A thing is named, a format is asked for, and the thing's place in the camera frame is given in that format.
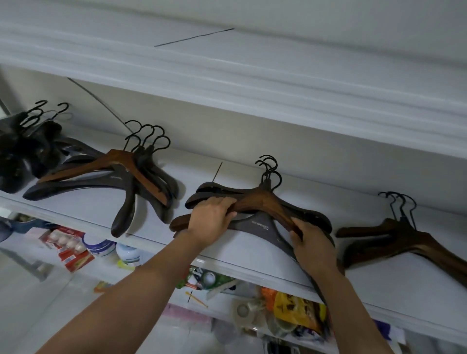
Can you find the person's right hand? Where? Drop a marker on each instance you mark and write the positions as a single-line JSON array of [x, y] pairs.
[[315, 250]]

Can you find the person's left hand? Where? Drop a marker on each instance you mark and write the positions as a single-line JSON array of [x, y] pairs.
[[208, 220]]

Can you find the person's right thumb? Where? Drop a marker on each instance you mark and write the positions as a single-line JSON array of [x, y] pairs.
[[296, 239]]

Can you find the person's left thumb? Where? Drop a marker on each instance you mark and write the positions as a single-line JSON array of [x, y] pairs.
[[230, 217]]

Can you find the grey labelled hanger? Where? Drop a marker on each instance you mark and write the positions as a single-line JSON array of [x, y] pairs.
[[255, 226]]

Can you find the dark grey hanger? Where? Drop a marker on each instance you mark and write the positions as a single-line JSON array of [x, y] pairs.
[[91, 184], [160, 178], [151, 171], [213, 189]]

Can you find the person's left forearm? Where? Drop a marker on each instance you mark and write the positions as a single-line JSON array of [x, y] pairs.
[[138, 295]]

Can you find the person's right forearm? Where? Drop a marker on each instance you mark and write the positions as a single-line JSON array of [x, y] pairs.
[[346, 313]]

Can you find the white shelf board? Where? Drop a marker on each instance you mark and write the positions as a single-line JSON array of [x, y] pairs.
[[226, 251]]

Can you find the orange packet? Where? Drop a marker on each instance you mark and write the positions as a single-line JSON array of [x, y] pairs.
[[269, 297]]

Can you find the white golf ball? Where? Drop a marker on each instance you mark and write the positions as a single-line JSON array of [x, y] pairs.
[[209, 279]]

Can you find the green packet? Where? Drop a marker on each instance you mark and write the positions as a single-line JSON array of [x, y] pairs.
[[224, 282]]

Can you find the yellow snack packet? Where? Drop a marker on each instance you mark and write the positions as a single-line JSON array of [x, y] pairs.
[[295, 310]]

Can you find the dark brown wooden hanger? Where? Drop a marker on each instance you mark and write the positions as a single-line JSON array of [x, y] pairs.
[[372, 251], [419, 240], [392, 222]]

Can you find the orange stick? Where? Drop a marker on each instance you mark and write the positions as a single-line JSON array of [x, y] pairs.
[[197, 299]]

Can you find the clear tape roll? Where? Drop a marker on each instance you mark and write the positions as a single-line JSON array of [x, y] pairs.
[[245, 313]]

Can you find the white round jar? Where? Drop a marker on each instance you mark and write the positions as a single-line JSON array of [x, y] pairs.
[[128, 254]]

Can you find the blue packet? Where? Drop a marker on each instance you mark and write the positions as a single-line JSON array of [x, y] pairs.
[[382, 330]]

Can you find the light brown wooden hanger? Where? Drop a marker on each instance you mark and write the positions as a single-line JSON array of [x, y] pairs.
[[109, 162]]

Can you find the blue and white bowl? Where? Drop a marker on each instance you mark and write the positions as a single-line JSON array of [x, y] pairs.
[[98, 246]]

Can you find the red egg carton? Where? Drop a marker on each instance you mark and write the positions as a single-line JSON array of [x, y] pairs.
[[69, 248]]

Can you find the blue plastic object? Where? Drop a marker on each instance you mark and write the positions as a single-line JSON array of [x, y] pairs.
[[18, 228]]

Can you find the pile of black hangers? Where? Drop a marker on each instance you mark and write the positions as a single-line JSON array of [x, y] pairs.
[[25, 146]]

